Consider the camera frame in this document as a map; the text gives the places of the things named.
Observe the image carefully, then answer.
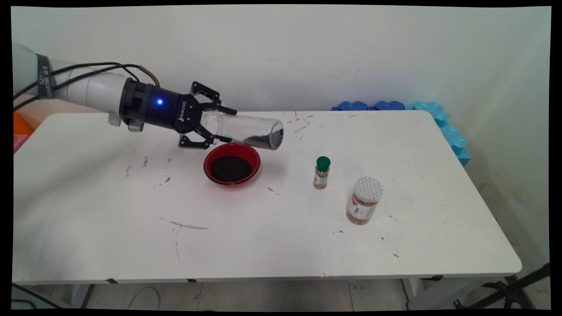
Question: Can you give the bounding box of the white-lidded spice jar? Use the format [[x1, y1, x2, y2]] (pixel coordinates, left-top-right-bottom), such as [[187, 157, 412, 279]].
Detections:
[[346, 176, 384, 226]]

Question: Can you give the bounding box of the black seeds heap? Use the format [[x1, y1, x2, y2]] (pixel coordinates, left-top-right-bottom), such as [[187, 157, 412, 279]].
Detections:
[[210, 156, 254, 183], [244, 131, 282, 150]]

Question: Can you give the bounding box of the clear plastic jar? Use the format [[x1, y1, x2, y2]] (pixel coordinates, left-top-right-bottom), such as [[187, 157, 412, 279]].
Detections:
[[201, 110, 285, 151]]

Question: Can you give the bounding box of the black floor cable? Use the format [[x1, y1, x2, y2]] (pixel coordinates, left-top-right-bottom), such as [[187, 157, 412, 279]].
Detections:
[[12, 282, 62, 309]]

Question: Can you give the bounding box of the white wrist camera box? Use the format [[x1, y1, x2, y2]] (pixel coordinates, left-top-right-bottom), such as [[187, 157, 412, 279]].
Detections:
[[108, 113, 144, 133]]

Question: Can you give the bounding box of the light blue foam mat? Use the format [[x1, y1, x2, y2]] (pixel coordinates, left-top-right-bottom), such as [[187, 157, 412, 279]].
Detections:
[[406, 102, 472, 167]]

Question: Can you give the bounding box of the black tripod stand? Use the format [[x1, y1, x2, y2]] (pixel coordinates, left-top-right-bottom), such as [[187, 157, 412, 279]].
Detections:
[[452, 262, 550, 310]]

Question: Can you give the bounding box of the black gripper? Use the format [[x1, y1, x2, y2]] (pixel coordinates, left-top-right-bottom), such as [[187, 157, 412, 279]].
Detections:
[[119, 78, 238, 151]]

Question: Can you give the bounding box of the black arm strap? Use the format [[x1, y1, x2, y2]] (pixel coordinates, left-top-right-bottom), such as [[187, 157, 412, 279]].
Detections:
[[36, 54, 55, 99]]

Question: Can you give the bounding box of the red bowl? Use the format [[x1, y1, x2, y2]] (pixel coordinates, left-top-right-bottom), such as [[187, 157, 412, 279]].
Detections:
[[203, 143, 261, 186]]

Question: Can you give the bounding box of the black camera cable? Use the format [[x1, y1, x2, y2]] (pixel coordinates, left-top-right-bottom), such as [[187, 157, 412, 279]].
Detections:
[[13, 61, 141, 99]]

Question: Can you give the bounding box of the small green-capped spice bottle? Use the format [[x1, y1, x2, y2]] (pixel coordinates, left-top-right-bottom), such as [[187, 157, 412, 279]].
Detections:
[[313, 156, 331, 190]]

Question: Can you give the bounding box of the white table leg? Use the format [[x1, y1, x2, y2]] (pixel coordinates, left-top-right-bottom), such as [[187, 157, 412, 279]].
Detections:
[[402, 276, 505, 310], [66, 284, 95, 309]]

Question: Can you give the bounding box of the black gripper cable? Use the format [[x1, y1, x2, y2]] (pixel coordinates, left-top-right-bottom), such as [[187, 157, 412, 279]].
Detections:
[[13, 65, 161, 111]]

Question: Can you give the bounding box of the orange block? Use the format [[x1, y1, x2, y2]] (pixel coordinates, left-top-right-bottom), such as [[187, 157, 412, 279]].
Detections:
[[13, 112, 34, 136]]

